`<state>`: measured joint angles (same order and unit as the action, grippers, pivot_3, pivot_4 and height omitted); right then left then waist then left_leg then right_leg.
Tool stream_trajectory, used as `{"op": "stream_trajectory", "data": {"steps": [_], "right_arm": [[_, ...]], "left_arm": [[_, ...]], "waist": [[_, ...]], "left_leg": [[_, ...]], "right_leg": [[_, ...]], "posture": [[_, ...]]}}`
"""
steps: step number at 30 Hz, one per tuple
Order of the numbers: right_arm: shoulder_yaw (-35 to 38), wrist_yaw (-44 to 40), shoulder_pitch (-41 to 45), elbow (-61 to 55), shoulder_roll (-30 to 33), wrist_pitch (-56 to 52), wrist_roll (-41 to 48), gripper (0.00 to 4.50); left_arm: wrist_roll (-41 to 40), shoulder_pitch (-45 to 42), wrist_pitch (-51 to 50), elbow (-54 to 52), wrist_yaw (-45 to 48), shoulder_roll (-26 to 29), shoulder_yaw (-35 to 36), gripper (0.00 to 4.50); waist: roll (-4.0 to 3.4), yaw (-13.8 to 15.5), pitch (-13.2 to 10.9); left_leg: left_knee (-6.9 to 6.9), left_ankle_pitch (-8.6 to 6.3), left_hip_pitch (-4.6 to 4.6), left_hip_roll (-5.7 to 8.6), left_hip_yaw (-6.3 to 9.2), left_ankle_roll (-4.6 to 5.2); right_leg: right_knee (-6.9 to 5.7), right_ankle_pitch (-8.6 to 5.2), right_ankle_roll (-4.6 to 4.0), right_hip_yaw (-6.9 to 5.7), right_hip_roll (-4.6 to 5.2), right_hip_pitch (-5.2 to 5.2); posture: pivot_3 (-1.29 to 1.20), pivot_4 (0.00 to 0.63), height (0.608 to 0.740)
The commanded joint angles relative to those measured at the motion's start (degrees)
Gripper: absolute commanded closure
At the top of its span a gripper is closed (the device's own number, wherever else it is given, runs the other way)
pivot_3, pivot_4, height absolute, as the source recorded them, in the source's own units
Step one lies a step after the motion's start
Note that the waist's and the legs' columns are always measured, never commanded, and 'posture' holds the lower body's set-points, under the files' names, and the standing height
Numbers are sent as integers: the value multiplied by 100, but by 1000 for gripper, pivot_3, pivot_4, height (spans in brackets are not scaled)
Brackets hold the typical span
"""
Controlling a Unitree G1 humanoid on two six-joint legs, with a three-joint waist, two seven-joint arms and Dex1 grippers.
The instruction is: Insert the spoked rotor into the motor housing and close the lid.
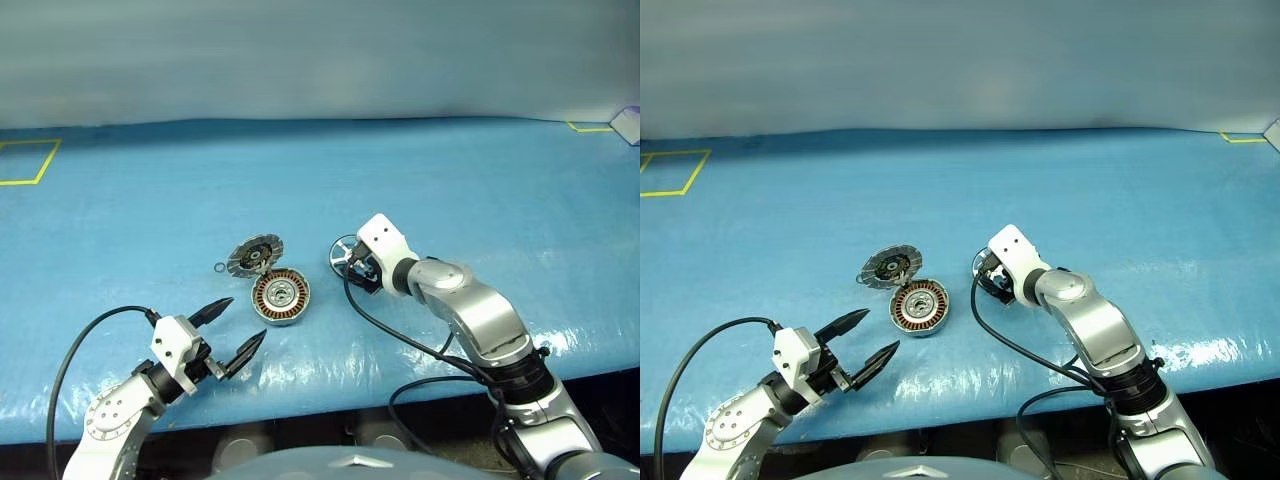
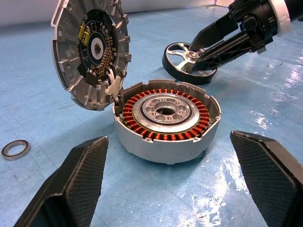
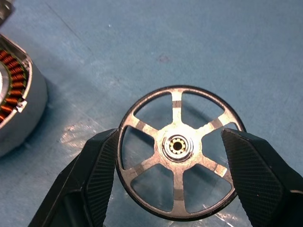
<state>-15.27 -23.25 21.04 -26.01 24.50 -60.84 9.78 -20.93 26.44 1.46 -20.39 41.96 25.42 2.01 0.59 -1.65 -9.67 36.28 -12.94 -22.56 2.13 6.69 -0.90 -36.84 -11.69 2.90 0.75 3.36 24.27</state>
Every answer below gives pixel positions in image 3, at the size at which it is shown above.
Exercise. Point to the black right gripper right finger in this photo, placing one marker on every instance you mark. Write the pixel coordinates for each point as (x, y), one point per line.
(260, 184)

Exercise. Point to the grey motor housing copper windings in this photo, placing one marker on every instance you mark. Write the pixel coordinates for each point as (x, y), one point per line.
(30, 113)

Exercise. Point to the silver spoked rotor black rim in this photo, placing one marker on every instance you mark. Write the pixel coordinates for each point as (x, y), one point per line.
(178, 118)

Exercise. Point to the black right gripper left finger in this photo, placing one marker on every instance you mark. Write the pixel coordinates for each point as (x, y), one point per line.
(94, 179)

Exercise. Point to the grey round motor lid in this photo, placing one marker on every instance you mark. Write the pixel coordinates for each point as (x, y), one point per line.
(5, 8)

